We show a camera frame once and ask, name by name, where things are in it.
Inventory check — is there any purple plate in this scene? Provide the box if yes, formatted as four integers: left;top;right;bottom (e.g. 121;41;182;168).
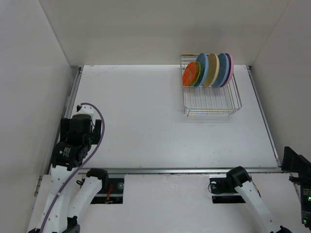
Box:
220;54;229;87

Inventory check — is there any beige plate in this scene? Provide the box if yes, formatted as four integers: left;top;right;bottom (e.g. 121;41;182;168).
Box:
203;53;220;87

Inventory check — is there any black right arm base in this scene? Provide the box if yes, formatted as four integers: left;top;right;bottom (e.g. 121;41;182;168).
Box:
208;177;245;204

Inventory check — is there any orange plate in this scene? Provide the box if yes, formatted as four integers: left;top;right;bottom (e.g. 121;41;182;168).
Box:
183;62;197;86

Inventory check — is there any pink plate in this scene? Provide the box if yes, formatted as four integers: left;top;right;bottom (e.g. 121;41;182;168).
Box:
223;53;234;87

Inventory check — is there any green plate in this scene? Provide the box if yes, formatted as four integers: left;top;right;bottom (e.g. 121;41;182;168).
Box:
190;61;201;86

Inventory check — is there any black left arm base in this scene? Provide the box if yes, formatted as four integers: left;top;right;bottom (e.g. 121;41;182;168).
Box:
91;178;124;204

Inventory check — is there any aluminium table rail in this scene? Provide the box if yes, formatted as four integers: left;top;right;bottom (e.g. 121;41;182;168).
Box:
75;65;278;173

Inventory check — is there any silver wire dish rack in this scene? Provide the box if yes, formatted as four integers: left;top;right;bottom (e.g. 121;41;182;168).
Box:
180;54;242;116

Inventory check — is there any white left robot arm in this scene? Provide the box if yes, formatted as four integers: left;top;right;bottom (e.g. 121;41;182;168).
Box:
31;114;109;233

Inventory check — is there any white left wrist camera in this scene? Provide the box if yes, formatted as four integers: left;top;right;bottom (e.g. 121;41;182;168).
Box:
76;104;94;118

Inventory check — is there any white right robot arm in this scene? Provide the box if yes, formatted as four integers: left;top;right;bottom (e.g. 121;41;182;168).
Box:
225;146;311;233

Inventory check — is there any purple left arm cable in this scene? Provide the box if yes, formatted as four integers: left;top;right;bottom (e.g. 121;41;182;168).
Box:
38;102;106;233

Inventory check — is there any light blue plate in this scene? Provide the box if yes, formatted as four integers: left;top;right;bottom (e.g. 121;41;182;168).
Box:
194;53;208;87

